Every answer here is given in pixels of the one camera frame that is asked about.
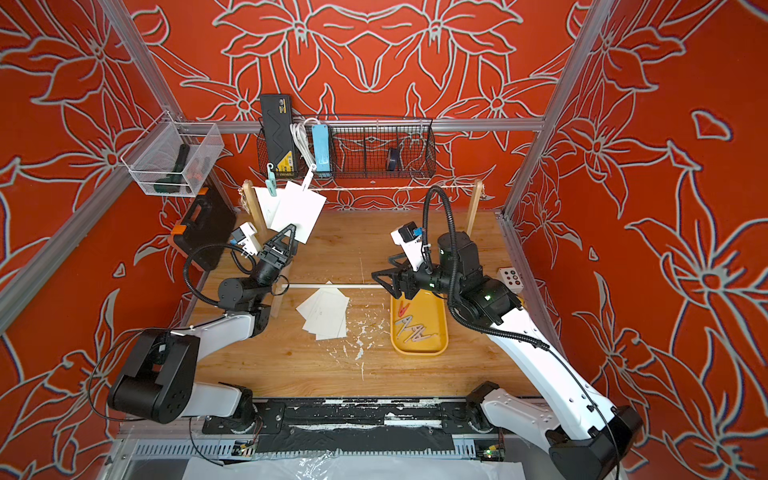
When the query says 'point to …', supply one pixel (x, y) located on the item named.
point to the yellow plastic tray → (427, 309)
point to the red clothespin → (402, 309)
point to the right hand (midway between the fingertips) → (376, 269)
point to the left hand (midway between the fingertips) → (298, 230)
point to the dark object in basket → (394, 159)
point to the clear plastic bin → (174, 158)
